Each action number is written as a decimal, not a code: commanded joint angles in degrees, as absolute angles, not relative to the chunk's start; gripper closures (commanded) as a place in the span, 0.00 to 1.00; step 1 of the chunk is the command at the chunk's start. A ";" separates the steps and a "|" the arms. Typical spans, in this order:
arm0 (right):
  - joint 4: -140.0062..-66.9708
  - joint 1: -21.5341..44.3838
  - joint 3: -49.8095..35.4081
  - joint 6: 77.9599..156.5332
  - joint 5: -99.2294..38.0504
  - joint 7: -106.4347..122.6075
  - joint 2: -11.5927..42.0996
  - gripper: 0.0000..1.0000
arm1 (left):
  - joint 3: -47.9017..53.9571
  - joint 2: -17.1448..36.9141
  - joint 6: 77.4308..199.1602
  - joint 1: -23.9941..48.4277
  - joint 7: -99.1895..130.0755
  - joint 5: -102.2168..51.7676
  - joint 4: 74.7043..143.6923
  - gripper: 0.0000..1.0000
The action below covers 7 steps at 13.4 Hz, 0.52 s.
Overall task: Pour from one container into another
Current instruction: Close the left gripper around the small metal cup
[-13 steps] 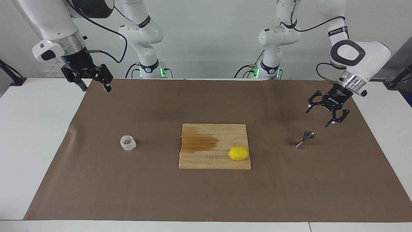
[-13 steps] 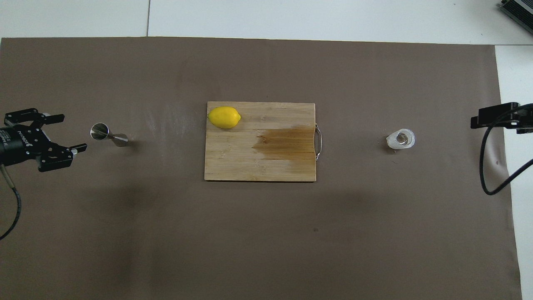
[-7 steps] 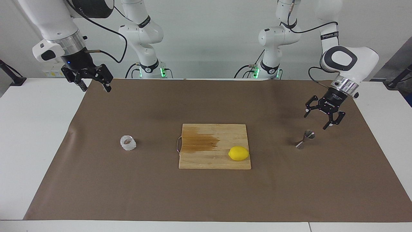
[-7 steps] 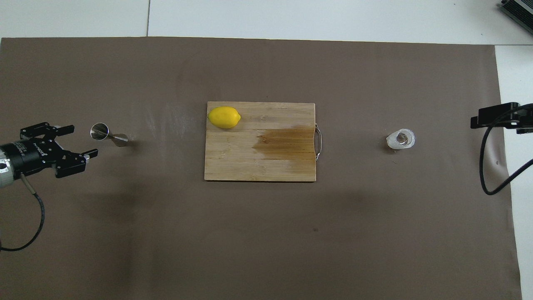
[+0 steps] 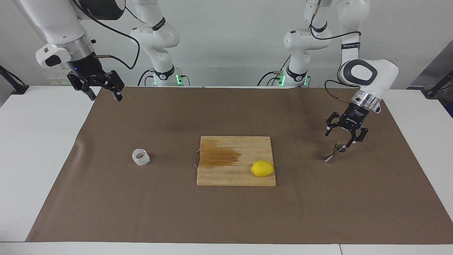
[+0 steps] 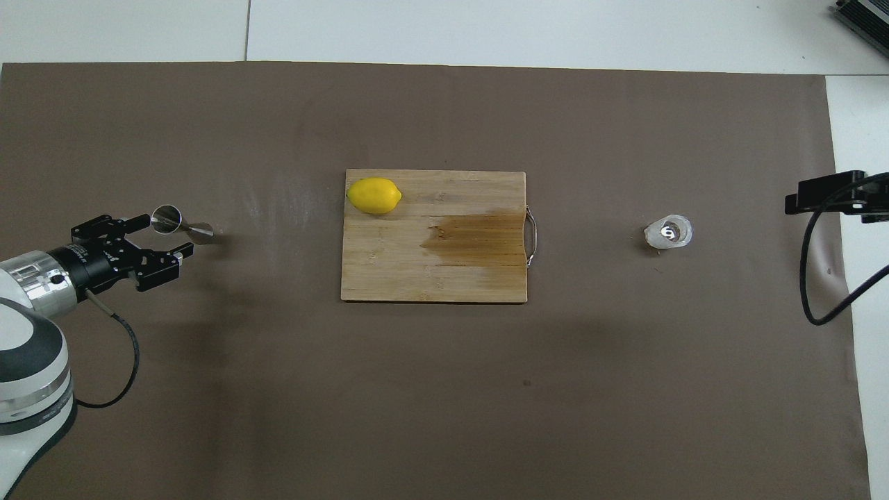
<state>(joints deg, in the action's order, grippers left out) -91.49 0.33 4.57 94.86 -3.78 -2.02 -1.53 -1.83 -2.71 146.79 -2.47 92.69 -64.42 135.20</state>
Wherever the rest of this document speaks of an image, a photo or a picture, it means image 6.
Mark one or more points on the steel double jigger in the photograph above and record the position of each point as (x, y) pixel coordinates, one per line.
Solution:
(167, 219)

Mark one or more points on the frosted clear glass cup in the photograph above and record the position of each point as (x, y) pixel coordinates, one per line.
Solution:
(653, 237)

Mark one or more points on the grey ribbed metal device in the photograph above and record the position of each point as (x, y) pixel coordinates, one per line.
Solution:
(868, 15)

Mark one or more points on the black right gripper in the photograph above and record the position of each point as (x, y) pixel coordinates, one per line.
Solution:
(878, 208)

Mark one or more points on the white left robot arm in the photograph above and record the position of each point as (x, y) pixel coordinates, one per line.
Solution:
(28, 347)

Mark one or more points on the yellow lemon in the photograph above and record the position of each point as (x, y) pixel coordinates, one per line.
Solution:
(374, 196)

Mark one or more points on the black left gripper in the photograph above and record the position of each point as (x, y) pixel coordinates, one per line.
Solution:
(101, 260)

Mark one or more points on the brown paper table mat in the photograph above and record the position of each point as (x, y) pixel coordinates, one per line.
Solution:
(347, 382)

